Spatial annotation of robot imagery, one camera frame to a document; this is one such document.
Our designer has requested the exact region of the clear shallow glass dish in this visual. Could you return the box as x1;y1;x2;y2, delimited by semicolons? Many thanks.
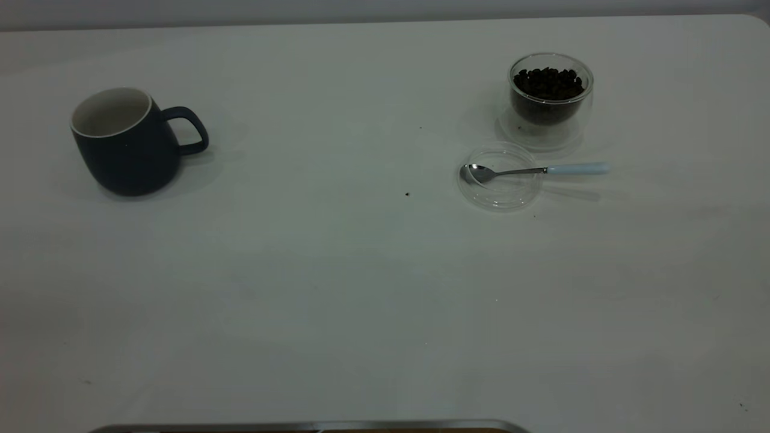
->
457;143;543;212

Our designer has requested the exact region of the dark blue ceramic mug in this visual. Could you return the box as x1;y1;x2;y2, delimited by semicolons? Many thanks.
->
70;87;210;197

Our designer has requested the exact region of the coffee bean pile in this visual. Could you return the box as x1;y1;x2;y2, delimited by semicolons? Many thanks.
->
512;67;585;125

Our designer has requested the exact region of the metal spoon light blue handle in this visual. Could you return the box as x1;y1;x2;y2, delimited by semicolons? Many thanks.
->
460;161;610;185

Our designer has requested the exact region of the clear double-wall glass bowl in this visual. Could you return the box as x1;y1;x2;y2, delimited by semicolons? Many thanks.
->
498;52;595;151

